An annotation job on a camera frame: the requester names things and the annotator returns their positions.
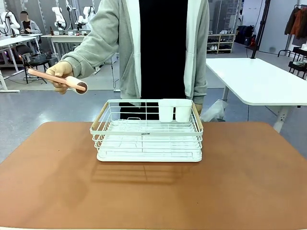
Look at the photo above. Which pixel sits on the person's right hand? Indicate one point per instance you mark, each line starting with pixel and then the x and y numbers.
pixel 58 72

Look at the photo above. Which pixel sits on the person's left hand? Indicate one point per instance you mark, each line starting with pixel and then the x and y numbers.
pixel 198 109

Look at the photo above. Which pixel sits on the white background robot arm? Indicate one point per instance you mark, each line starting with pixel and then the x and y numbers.
pixel 58 18
pixel 9 22
pixel 85 15

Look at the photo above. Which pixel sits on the crumpled clear plastic bag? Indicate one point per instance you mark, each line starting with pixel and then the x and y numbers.
pixel 216 111

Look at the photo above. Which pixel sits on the white cutlery holder cup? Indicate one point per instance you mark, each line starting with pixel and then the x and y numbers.
pixel 175 110

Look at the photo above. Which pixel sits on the black office chair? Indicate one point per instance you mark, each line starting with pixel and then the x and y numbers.
pixel 30 58

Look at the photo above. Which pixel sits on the white background workbench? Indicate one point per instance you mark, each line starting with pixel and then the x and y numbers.
pixel 64 40

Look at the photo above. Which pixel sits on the white background desk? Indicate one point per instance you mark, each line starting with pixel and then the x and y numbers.
pixel 14 48

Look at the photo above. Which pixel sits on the seated person in background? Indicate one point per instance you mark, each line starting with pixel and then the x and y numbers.
pixel 28 26

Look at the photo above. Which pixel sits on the white desk with legs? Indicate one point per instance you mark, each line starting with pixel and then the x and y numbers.
pixel 259 81

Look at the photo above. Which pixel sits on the wooden shoe shelf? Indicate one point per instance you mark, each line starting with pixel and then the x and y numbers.
pixel 220 43

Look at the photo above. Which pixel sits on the person in grey hoodie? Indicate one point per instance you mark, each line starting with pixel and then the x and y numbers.
pixel 158 48

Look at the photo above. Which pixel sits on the black backpack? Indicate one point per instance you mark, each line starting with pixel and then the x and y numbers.
pixel 245 33

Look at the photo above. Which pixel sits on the black tripod pole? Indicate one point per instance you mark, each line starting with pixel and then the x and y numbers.
pixel 260 28

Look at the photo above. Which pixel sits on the black clothes rack with jackets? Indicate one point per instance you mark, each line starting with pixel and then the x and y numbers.
pixel 297 24

